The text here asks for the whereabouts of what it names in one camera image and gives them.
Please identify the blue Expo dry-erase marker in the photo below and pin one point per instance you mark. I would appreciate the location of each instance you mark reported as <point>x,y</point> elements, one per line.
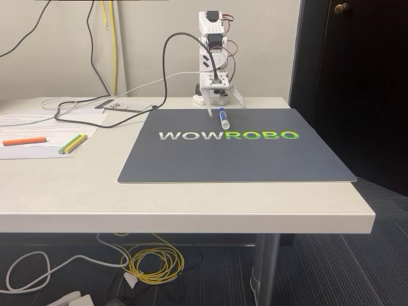
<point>224,119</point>

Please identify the yellow marker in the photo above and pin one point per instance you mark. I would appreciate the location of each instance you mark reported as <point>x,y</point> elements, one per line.
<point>78,142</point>

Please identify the green marker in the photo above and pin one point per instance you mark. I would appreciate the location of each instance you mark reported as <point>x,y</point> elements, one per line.
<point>68,145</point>

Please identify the orange marker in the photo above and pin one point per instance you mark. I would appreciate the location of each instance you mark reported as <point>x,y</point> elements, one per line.
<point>25,141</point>

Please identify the dark grey WOWROBO mat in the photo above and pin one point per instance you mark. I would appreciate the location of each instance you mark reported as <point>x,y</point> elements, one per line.
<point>223,159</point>

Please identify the dark door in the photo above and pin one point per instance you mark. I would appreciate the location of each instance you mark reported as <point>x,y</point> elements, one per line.
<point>350,79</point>

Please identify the brass door knob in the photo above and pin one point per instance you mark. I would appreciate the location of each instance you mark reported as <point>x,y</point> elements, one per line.
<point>341,8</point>

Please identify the grey metal table leg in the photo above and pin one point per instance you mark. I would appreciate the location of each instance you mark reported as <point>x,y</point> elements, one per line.
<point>264,271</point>

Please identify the white printed paper sheet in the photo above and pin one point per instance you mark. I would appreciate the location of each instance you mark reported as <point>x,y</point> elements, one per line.
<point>32,152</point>
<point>32,122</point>

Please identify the white power adapter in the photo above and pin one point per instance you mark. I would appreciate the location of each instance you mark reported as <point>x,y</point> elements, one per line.
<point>79,301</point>

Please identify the white gripper camera box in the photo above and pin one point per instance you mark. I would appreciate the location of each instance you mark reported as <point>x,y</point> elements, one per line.
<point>223,82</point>

